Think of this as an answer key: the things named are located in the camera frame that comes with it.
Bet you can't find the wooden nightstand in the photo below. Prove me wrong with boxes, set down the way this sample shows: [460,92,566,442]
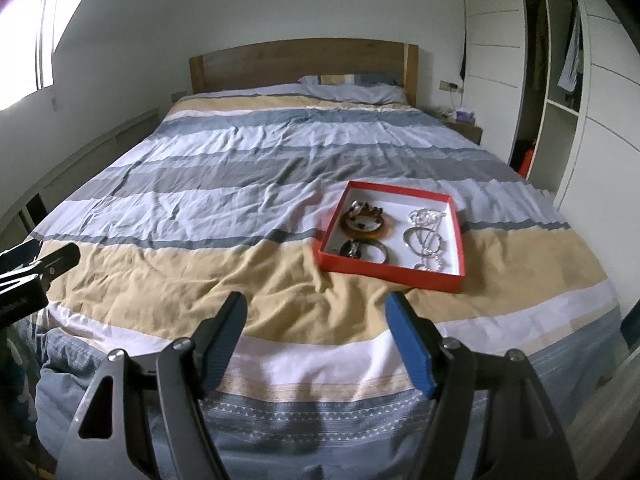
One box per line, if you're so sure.
[440,117,483,146]

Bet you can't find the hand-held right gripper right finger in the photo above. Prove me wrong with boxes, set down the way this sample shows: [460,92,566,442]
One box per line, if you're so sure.
[384,291,573,480]

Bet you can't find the thin silver bangle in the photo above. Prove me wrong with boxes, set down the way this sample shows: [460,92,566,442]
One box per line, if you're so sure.
[402,227,445,256]

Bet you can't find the white wardrobe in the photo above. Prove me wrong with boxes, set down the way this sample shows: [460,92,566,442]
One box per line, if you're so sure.
[460,0,640,311]

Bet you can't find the red bag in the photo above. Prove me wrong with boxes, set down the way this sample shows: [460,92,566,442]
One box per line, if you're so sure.
[517,140,538,178]

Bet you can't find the black bead bracelet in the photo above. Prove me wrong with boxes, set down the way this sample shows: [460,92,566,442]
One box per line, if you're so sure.
[347,202,386,226]

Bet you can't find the grey pillow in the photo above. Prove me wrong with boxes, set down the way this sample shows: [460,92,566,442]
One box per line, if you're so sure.
[298,74,408,106]

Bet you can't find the wide silver bangle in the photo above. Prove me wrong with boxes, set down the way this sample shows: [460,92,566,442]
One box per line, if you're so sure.
[407,208,447,227]

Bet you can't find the hanging clothes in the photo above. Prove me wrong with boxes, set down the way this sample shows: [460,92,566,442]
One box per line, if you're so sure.
[556,5,583,93]

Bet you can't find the window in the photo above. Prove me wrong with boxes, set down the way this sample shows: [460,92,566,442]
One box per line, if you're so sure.
[0,0,66,111]

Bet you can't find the red jewelry box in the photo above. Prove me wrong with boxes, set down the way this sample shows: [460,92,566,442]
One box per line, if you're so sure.
[313,180,467,293]

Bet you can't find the wooden headboard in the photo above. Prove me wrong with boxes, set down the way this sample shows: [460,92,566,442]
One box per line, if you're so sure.
[189,39,420,108]

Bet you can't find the striped duvet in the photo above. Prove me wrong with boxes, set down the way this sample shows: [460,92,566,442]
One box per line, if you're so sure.
[22,82,623,480]

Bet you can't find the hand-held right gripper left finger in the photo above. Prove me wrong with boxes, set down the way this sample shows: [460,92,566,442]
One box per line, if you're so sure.
[55,291,249,480]

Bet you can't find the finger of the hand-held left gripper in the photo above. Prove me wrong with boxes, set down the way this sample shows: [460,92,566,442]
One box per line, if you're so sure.
[0,239,43,268]
[30,243,82,284]

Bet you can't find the amber bangle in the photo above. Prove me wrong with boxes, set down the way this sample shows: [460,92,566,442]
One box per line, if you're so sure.
[341,215,390,239]

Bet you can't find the thin brown bangle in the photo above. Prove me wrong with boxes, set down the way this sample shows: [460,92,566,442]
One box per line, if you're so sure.
[339,239,389,265]

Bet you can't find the blue patterned clothing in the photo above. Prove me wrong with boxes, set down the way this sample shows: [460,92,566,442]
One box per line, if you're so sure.
[0,327,38,466]

